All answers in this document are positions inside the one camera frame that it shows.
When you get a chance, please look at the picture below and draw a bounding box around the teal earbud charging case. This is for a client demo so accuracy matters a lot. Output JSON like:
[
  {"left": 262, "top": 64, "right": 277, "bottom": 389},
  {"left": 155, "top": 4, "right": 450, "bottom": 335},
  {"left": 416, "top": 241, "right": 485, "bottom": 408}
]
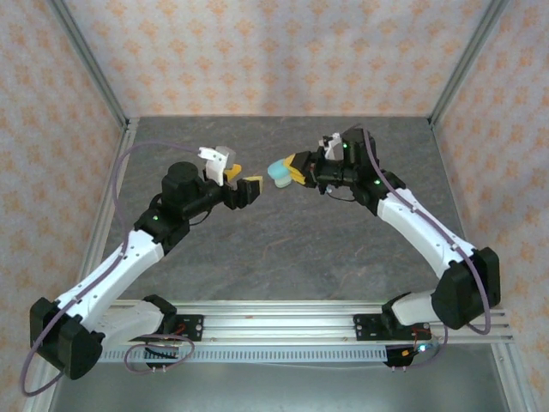
[{"left": 266, "top": 158, "right": 293, "bottom": 179}]

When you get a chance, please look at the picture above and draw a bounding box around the grey metal sheet panel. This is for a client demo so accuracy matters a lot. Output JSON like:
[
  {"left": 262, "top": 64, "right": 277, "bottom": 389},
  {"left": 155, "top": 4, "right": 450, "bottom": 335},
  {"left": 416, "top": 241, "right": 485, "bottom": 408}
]
[{"left": 49, "top": 345, "right": 514, "bottom": 412}]

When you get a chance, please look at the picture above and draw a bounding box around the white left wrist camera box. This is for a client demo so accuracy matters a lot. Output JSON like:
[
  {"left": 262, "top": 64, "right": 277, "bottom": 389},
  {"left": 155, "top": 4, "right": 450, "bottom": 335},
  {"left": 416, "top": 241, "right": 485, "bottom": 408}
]
[{"left": 197, "top": 145, "right": 238, "bottom": 186}]

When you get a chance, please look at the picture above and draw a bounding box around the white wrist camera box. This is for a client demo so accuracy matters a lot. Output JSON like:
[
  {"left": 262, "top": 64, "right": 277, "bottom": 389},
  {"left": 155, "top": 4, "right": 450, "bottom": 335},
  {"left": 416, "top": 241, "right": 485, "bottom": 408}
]
[
  {"left": 197, "top": 145, "right": 238, "bottom": 186},
  {"left": 321, "top": 132, "right": 344, "bottom": 161}
]

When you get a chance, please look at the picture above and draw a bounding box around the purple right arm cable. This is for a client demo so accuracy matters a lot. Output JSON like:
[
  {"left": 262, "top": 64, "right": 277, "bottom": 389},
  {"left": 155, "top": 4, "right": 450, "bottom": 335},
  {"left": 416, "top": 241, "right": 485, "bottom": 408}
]
[{"left": 349, "top": 123, "right": 494, "bottom": 336}]

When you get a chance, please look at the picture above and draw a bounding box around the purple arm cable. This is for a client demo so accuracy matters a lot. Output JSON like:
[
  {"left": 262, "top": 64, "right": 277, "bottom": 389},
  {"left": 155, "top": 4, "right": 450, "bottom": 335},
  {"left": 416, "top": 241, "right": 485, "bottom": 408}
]
[
  {"left": 19, "top": 141, "right": 202, "bottom": 398},
  {"left": 349, "top": 123, "right": 494, "bottom": 336}
]

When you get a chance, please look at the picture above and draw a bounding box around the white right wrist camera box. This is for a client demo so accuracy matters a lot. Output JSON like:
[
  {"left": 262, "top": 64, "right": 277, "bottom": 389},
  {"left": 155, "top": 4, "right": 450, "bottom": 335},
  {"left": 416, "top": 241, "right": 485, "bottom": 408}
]
[{"left": 321, "top": 132, "right": 344, "bottom": 161}]

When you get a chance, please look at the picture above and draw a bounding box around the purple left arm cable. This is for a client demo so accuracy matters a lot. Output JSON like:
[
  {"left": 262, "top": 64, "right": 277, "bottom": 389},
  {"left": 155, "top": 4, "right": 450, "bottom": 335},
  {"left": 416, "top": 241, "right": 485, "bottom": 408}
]
[{"left": 19, "top": 141, "right": 202, "bottom": 398}]

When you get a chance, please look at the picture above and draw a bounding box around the aluminium table side rail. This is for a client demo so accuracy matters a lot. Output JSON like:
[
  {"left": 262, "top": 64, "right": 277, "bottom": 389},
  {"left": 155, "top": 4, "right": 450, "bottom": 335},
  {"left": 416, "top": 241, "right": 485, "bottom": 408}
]
[
  {"left": 428, "top": 118, "right": 531, "bottom": 412},
  {"left": 23, "top": 118, "right": 141, "bottom": 412}
]

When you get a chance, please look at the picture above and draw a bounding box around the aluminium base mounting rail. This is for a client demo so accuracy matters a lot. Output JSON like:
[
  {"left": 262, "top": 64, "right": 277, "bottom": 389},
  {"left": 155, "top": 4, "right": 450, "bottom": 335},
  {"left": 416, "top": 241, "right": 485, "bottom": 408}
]
[{"left": 100, "top": 299, "right": 515, "bottom": 345}]

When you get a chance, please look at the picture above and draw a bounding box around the aluminium frame post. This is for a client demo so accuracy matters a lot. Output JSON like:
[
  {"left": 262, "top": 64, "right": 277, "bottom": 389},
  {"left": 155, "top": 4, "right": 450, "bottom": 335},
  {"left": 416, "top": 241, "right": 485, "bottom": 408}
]
[
  {"left": 45, "top": 0, "right": 130, "bottom": 128},
  {"left": 428, "top": 0, "right": 511, "bottom": 128}
]

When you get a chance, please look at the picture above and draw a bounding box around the slotted grey cable duct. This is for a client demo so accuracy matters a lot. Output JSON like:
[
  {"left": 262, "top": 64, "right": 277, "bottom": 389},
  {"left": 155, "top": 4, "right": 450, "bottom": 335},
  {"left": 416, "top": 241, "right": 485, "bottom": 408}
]
[{"left": 87, "top": 346, "right": 389, "bottom": 365}]

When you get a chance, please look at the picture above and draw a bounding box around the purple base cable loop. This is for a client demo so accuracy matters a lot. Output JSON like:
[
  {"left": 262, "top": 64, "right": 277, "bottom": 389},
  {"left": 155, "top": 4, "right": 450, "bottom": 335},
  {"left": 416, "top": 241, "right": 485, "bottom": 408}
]
[
  {"left": 123, "top": 334, "right": 196, "bottom": 374},
  {"left": 392, "top": 321, "right": 450, "bottom": 371}
]

